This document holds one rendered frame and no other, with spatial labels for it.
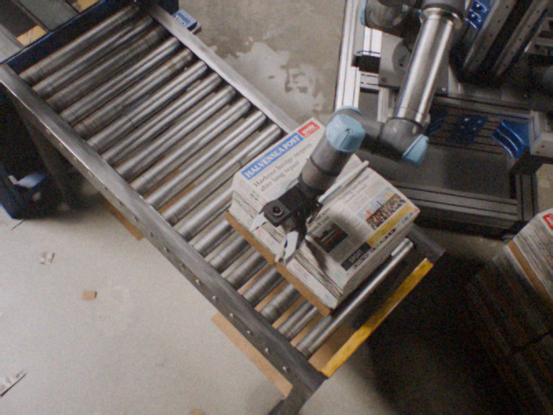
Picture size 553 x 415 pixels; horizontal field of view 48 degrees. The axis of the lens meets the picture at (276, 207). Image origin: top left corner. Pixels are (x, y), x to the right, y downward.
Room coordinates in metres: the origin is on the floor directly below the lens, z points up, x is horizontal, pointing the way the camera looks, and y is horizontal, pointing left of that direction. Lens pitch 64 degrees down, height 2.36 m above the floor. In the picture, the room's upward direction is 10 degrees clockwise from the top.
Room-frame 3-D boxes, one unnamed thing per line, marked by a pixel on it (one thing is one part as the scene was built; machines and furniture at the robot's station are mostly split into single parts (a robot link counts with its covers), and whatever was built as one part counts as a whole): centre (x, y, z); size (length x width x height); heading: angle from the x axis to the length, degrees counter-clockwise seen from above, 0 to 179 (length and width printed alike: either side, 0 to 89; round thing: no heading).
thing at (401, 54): (1.37, -0.36, 0.87); 0.15 x 0.15 x 0.10
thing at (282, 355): (0.70, 0.37, 0.74); 1.34 x 0.05 x 0.12; 54
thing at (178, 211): (0.87, 0.17, 0.77); 0.47 x 0.05 x 0.05; 144
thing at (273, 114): (1.11, 0.07, 0.74); 1.34 x 0.05 x 0.12; 54
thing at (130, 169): (0.98, 0.33, 0.77); 0.47 x 0.05 x 0.05; 144
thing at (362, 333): (0.51, -0.31, 0.81); 0.43 x 0.03 x 0.02; 144
